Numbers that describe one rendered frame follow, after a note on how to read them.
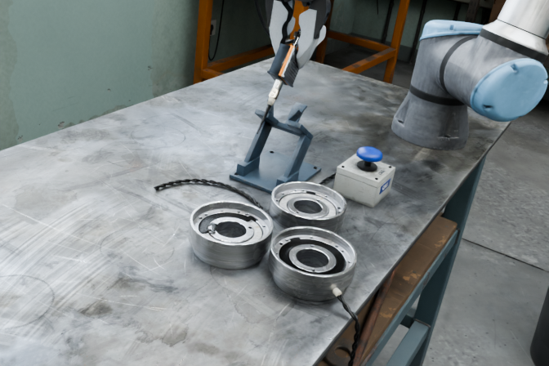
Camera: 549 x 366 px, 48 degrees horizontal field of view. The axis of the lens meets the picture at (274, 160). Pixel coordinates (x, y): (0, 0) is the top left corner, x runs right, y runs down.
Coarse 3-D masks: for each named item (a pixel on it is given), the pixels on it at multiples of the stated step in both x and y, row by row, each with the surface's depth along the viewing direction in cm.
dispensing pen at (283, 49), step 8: (296, 32) 91; (296, 40) 91; (280, 48) 90; (288, 48) 89; (280, 56) 89; (272, 64) 89; (280, 64) 89; (272, 72) 89; (280, 80) 90; (272, 88) 90; (280, 88) 90; (272, 96) 90; (272, 104) 90; (264, 120) 90
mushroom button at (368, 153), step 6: (360, 150) 95; (366, 150) 95; (372, 150) 95; (378, 150) 96; (360, 156) 94; (366, 156) 94; (372, 156) 94; (378, 156) 94; (366, 162) 96; (372, 162) 94
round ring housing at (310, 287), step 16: (272, 240) 75; (288, 240) 78; (320, 240) 79; (336, 240) 78; (272, 256) 73; (304, 256) 77; (320, 256) 77; (352, 256) 76; (272, 272) 73; (288, 272) 71; (304, 272) 70; (352, 272) 73; (288, 288) 72; (304, 288) 71; (320, 288) 71
